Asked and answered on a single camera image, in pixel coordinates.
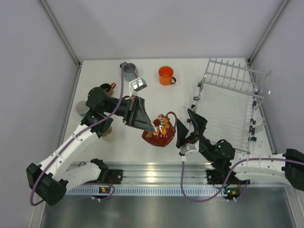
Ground beige cup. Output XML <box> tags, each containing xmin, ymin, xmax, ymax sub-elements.
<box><xmin>102</xmin><ymin>126</ymin><xmax>113</xmax><ymax>137</ymax></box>

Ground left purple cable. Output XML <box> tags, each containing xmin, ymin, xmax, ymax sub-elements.
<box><xmin>29</xmin><ymin>61</ymin><xmax>141</xmax><ymax>207</ymax></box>

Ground purple cable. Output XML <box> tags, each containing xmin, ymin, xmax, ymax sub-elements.
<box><xmin>29</xmin><ymin>61</ymin><xmax>141</xmax><ymax>207</ymax></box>
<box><xmin>180</xmin><ymin>156</ymin><xmax>304</xmax><ymax>203</ymax></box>

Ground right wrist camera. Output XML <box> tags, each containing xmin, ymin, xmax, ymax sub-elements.
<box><xmin>179</xmin><ymin>141</ymin><xmax>200</xmax><ymax>162</ymax></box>

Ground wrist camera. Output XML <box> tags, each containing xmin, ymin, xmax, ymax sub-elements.
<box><xmin>179</xmin><ymin>141</ymin><xmax>200</xmax><ymax>162</ymax></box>
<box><xmin>129</xmin><ymin>77</ymin><xmax>147</xmax><ymax>96</ymax></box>

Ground blue white mug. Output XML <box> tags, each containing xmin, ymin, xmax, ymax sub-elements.
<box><xmin>75</xmin><ymin>101</ymin><xmax>89</xmax><ymax>117</ymax></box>

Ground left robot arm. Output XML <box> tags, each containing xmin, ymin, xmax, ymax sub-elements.
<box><xmin>26</xmin><ymin>87</ymin><xmax>154</xmax><ymax>206</ymax></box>

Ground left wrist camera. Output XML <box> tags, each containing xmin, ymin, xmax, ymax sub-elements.
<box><xmin>129</xmin><ymin>77</ymin><xmax>147</xmax><ymax>96</ymax></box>

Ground metal dish rack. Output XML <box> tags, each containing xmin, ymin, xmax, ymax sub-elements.
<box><xmin>184</xmin><ymin>58</ymin><xmax>272</xmax><ymax>155</ymax></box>

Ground orange mug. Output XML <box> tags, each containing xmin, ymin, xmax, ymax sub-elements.
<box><xmin>158</xmin><ymin>66</ymin><xmax>176</xmax><ymax>86</ymax></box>

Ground slotted cable duct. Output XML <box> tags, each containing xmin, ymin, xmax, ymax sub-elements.
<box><xmin>66</xmin><ymin>186</ymin><xmax>218</xmax><ymax>197</ymax></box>

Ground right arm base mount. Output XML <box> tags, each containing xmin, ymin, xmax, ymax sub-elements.
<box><xmin>206</xmin><ymin>170</ymin><xmax>250</xmax><ymax>190</ymax></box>

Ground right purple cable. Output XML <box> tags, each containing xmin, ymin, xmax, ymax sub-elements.
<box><xmin>180</xmin><ymin>156</ymin><xmax>304</xmax><ymax>203</ymax></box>

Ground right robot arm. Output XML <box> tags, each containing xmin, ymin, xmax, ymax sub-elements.
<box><xmin>176</xmin><ymin>109</ymin><xmax>304</xmax><ymax>190</ymax></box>

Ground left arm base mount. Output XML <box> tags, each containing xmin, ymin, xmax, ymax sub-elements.
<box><xmin>90</xmin><ymin>159</ymin><xmax>123</xmax><ymax>185</ymax></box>

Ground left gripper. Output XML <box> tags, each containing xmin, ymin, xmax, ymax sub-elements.
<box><xmin>103</xmin><ymin>95</ymin><xmax>155</xmax><ymax>132</ymax></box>

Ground grey ceramic mug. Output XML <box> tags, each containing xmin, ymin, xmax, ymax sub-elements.
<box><xmin>120</xmin><ymin>63</ymin><xmax>138</xmax><ymax>82</ymax></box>

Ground red floral mug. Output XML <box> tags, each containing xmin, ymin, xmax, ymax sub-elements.
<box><xmin>142</xmin><ymin>111</ymin><xmax>177</xmax><ymax>147</ymax></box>

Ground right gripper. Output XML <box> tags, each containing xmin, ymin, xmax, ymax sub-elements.
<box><xmin>176</xmin><ymin>109</ymin><xmax>217</xmax><ymax>162</ymax></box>

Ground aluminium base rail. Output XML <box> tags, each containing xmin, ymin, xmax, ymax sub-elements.
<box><xmin>106</xmin><ymin>162</ymin><xmax>214</xmax><ymax>186</ymax></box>

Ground small dark red cup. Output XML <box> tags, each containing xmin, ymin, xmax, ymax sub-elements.
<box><xmin>100</xmin><ymin>83</ymin><xmax>116</xmax><ymax>95</ymax></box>

